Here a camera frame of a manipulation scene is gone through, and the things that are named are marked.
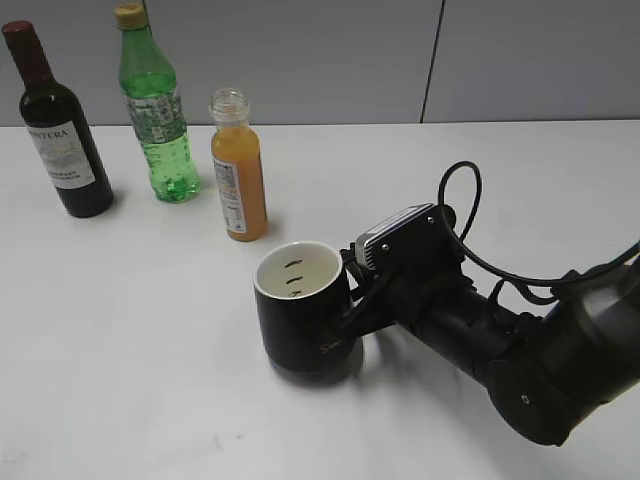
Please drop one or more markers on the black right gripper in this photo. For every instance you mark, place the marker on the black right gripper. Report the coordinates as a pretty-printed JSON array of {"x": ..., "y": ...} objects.
[{"x": 428, "y": 302}]

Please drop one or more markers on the black mug white inside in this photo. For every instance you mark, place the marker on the black mug white inside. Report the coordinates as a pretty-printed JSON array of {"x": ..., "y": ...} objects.
[{"x": 302, "y": 293}]

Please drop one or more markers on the orange juice bottle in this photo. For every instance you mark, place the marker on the orange juice bottle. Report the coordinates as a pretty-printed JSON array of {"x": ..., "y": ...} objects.
[{"x": 236, "y": 153}]

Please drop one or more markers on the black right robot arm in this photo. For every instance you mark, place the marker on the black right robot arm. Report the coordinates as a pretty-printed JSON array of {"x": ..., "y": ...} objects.
[{"x": 544, "y": 375}]

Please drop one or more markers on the green plastic soda bottle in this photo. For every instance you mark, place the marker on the green plastic soda bottle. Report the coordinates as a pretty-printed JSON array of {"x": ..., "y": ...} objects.
[{"x": 149, "y": 86}]

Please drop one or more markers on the red wine bottle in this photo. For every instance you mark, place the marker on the red wine bottle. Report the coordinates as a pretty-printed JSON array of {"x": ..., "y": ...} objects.
[{"x": 58, "y": 128}]

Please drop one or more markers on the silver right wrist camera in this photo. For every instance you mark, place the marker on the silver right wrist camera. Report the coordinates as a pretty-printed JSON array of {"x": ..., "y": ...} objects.
[{"x": 414, "y": 236}]

